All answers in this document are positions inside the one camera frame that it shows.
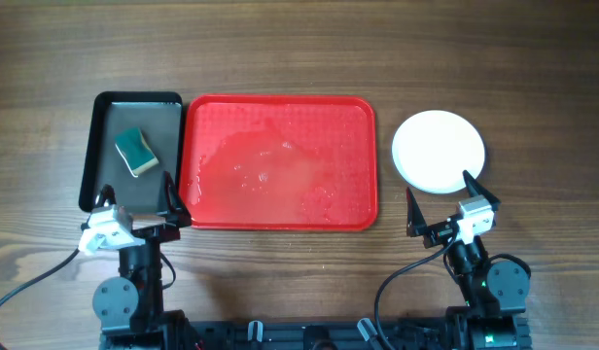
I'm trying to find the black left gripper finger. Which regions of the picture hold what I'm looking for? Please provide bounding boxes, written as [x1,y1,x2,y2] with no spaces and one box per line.
[92,184,117,214]
[161,171,192,227]

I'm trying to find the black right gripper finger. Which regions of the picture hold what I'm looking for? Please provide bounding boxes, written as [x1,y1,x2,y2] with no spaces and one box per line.
[405,188,427,237]
[463,170,501,212]

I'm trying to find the green and yellow sponge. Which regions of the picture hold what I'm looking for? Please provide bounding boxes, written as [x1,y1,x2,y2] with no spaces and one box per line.
[115,127,159,178]

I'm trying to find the white plate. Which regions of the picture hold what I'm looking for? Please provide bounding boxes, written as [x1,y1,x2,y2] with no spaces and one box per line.
[391,110,486,194]

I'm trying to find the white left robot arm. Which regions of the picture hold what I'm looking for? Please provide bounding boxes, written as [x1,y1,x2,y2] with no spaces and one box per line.
[92,172,199,350]

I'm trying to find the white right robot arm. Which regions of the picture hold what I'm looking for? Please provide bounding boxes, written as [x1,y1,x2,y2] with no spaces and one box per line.
[406,171,532,350]

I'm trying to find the black water tray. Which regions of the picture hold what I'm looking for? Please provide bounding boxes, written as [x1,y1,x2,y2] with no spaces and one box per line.
[79,91,184,214]

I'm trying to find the red plastic tray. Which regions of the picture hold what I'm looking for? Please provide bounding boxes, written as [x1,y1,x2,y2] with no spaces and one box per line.
[179,94,378,231]

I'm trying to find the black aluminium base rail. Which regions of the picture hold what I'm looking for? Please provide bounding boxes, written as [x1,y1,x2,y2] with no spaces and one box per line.
[98,314,531,350]

